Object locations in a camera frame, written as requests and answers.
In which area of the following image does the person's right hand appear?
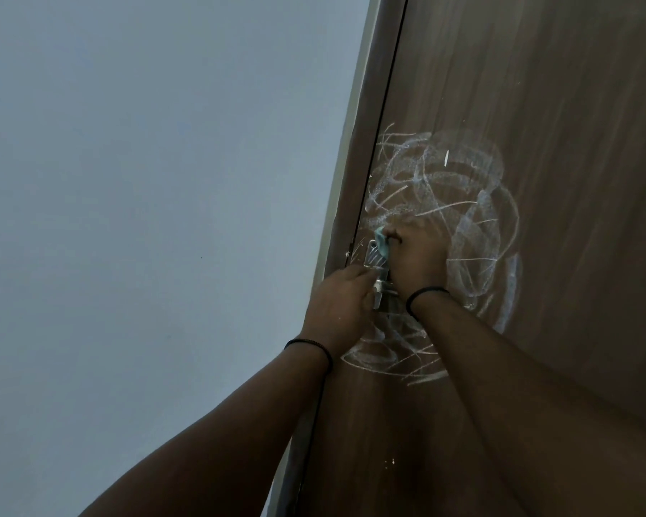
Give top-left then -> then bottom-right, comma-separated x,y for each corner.
382,215 -> 453,316

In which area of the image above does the person's left hand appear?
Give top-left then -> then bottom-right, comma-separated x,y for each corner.
300,264 -> 380,359

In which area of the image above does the pale blue wet wipe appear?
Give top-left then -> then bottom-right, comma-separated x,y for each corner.
373,225 -> 391,264

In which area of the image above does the silver door handle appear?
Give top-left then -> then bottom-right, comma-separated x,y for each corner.
363,239 -> 399,312

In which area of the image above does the brown wooden door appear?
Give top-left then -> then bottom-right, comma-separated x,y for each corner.
296,0 -> 646,517

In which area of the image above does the person's left forearm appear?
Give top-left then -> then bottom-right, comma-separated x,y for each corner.
78,347 -> 332,517

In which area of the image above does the person's right forearm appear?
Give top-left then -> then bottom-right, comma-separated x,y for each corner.
411,293 -> 646,517

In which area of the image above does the black wristband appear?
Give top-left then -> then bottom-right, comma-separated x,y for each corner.
405,286 -> 451,318
284,338 -> 334,372

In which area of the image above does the brown door frame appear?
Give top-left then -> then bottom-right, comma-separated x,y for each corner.
268,0 -> 410,517

